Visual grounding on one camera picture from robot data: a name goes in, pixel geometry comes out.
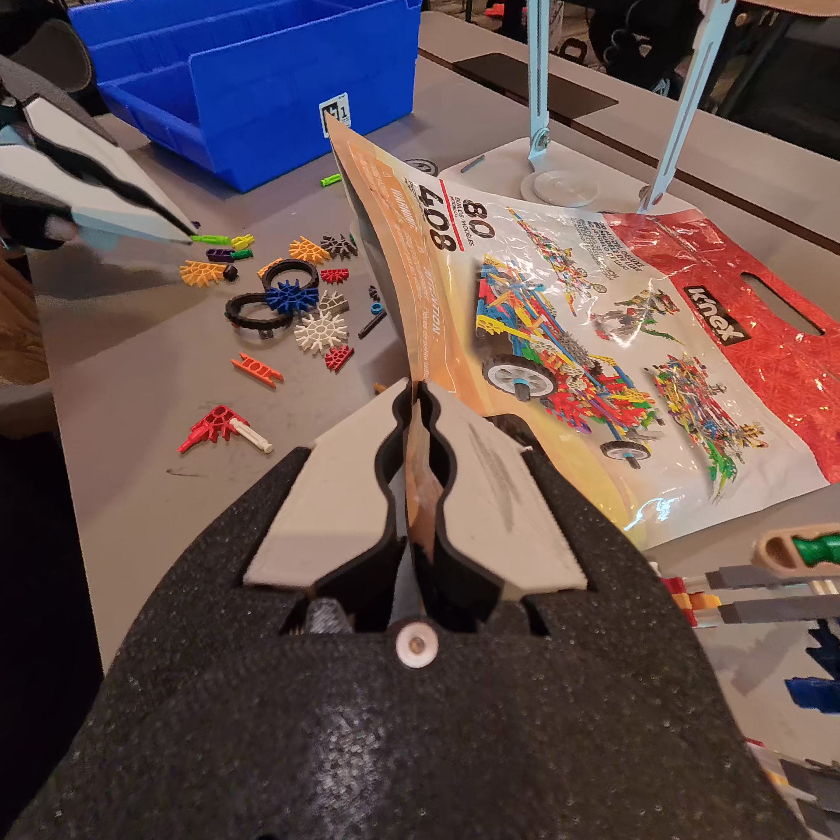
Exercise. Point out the brown wooden object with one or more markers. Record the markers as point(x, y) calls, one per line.
point(19, 315)

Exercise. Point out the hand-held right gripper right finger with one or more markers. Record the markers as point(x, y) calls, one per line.
point(505, 518)

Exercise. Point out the colourful construction toy model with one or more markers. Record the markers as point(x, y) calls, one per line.
point(814, 550)

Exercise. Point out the wooden book stand, blue legs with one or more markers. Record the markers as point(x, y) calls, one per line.
point(558, 187)

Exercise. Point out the white round toy connector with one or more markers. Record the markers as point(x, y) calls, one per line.
point(320, 333)

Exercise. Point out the black rubber toy tyre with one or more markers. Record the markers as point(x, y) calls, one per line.
point(289, 262)
point(236, 318)

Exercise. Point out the black office chair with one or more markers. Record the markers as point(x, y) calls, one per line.
point(787, 79)
point(630, 39)

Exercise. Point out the pile of small toy pieces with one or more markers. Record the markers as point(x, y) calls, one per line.
point(308, 250)

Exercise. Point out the white toy rod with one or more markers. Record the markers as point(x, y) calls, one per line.
point(254, 439)

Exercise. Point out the printed plastic toy set bag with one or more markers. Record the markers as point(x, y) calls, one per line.
point(558, 295)

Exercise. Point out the lime green toy rod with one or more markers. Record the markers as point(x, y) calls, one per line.
point(210, 239)

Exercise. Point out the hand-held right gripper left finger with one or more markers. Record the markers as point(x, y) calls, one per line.
point(321, 518)

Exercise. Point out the blue plastic bin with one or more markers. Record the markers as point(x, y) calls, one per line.
point(262, 85)

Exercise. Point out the orange ladder toy connector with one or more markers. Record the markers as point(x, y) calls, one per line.
point(257, 371)

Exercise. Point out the red toy connector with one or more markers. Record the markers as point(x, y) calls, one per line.
point(216, 425)

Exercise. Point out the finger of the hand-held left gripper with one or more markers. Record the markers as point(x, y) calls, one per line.
point(98, 148)
point(79, 200)

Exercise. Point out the blue round toy connector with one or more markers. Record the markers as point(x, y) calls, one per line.
point(292, 298)

